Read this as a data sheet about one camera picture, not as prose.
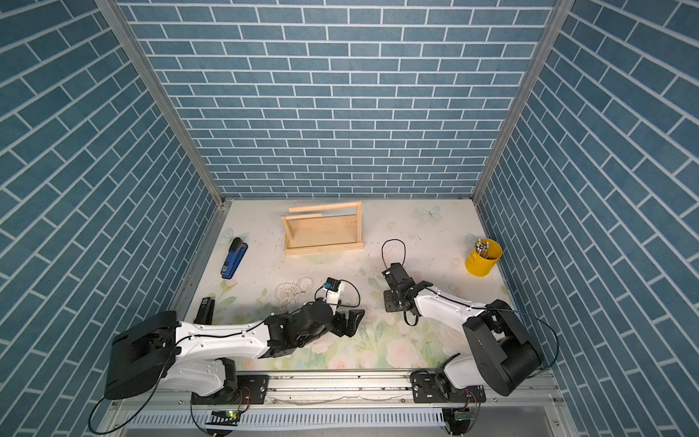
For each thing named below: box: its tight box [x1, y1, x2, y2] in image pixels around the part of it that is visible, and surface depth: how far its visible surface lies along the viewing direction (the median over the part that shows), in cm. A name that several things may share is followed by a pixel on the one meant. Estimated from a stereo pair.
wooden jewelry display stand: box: [280, 200, 365, 256], surface depth 106 cm
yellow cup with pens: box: [465, 238, 504, 278], surface depth 94 cm
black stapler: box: [192, 296, 216, 326], surface depth 88 cm
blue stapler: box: [220, 236, 249, 280], surface depth 100 cm
